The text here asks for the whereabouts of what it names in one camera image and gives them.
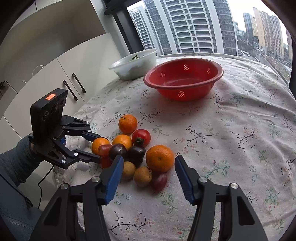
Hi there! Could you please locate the small red cherry tomato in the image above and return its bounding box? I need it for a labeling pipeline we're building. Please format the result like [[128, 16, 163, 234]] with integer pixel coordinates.
[[97, 144, 112, 157]]

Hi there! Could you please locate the dark purple plum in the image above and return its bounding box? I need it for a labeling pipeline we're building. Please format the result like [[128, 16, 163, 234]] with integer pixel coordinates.
[[108, 144, 127, 161], [126, 146, 146, 167]]

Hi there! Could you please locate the orange mandarin top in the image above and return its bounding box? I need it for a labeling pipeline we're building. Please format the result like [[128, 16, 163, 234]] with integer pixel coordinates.
[[118, 114, 137, 134]]

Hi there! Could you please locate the brown longan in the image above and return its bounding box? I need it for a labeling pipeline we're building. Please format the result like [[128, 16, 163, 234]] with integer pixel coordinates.
[[121, 161, 136, 180], [133, 166, 152, 187]]

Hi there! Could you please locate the red tomato with stem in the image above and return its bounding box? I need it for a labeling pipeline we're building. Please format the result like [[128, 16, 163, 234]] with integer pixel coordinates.
[[132, 129, 151, 148]]

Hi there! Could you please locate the large orange mandarin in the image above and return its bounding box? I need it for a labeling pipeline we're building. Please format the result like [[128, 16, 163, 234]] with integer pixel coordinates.
[[145, 145, 175, 173]]

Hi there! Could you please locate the left hand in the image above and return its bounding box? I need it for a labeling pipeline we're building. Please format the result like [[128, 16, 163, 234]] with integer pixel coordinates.
[[29, 136, 38, 158]]

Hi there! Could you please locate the white cabinet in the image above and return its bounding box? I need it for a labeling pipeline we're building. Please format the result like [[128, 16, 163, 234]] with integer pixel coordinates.
[[1, 1, 128, 152]]

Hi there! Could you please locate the floral white tablecloth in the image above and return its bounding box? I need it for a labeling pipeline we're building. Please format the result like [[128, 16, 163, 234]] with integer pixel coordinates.
[[73, 55, 295, 240]]

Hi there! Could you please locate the white plastic bowl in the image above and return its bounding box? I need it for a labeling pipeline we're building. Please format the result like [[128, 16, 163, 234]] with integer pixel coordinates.
[[108, 49, 158, 81]]

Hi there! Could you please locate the red plastic colander basket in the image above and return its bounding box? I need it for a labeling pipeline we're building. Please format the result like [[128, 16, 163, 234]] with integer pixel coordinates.
[[144, 58, 224, 101]]

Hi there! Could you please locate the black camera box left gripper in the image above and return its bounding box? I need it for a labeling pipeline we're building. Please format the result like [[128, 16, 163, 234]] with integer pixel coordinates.
[[30, 88, 68, 145]]

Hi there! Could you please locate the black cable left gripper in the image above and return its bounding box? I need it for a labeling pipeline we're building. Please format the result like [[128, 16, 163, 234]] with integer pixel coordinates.
[[36, 164, 54, 210]]

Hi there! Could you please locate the black cabinet handle right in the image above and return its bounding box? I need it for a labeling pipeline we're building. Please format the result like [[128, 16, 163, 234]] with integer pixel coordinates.
[[72, 73, 86, 93]]

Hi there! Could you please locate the black cabinet handle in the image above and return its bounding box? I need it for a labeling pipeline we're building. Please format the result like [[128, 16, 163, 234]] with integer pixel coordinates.
[[63, 80, 78, 101], [72, 73, 86, 93]]

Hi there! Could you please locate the black cabinet handle left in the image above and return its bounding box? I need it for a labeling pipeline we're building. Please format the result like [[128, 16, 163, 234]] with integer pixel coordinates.
[[63, 80, 78, 101]]

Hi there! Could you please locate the black window frame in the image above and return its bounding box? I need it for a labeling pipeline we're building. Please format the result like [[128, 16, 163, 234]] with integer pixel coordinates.
[[103, 0, 144, 54]]

